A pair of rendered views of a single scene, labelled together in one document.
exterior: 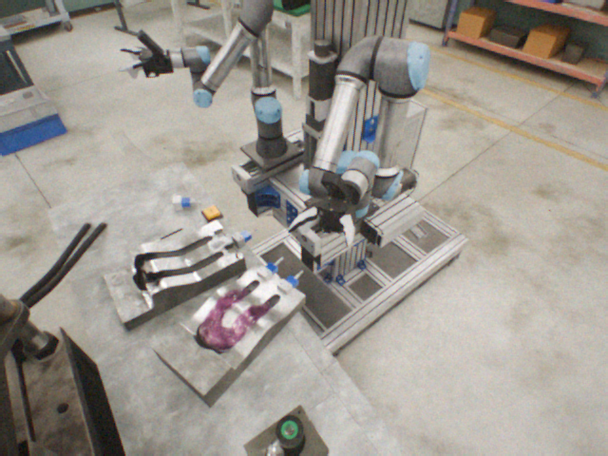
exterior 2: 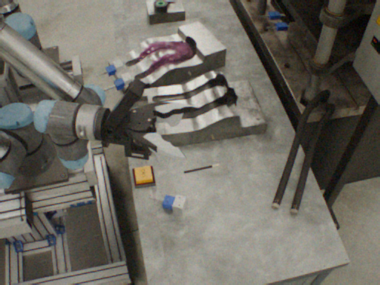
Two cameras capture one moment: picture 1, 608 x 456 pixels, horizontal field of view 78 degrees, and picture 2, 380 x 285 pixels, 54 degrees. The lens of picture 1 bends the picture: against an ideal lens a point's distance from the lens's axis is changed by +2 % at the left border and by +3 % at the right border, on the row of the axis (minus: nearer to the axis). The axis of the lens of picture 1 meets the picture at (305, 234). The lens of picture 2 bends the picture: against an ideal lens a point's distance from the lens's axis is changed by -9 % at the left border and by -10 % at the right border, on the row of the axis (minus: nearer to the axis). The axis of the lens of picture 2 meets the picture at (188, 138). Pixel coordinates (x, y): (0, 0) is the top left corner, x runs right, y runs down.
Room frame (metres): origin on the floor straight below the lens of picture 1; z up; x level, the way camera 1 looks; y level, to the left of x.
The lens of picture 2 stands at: (1.99, 0.94, 2.07)
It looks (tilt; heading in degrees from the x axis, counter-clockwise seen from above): 51 degrees down; 203
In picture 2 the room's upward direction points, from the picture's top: straight up
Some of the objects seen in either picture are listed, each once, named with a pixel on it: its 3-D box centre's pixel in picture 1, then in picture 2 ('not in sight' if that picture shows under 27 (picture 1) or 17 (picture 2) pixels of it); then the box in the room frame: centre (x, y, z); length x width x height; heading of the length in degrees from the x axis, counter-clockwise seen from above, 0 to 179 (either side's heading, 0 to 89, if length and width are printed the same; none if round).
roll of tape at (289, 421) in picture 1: (290, 431); (160, 5); (0.31, 0.05, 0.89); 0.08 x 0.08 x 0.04
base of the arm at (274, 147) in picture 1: (271, 140); (30, 149); (1.51, 0.16, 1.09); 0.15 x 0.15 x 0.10
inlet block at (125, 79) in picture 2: (272, 267); (117, 84); (0.93, 0.14, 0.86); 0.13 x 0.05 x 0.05; 142
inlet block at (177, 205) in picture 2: (187, 201); (166, 201); (1.36, 0.58, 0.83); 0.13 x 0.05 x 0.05; 96
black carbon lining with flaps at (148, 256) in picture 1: (177, 259); (196, 97); (0.93, 0.51, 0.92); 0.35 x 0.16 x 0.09; 125
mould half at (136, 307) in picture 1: (175, 267); (200, 107); (0.93, 0.53, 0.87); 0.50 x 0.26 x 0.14; 125
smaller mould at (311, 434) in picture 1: (286, 450); (165, 10); (0.28, 0.06, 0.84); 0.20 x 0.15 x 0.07; 125
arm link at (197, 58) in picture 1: (196, 57); (60, 119); (1.58, 0.45, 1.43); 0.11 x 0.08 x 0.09; 103
